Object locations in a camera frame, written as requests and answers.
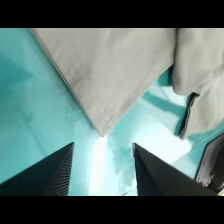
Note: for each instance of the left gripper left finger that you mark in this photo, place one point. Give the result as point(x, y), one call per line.
point(43, 180)

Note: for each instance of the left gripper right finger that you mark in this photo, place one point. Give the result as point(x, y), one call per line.
point(156, 180)

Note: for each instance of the grey shirt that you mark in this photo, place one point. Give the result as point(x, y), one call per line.
point(110, 70)

